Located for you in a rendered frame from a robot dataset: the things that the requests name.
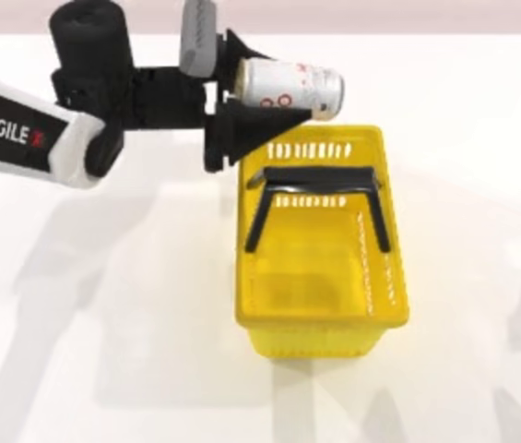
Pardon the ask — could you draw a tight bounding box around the white red drink can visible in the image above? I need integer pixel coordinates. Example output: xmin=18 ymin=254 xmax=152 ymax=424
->
xmin=234 ymin=57 xmax=346 ymax=123

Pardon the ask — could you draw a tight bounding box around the yellow basket with black handle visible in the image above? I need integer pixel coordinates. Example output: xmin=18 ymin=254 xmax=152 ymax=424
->
xmin=232 ymin=123 xmax=411 ymax=361

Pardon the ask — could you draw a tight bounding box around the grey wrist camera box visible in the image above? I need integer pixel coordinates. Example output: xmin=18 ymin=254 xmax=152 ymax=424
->
xmin=178 ymin=0 xmax=220 ymax=80

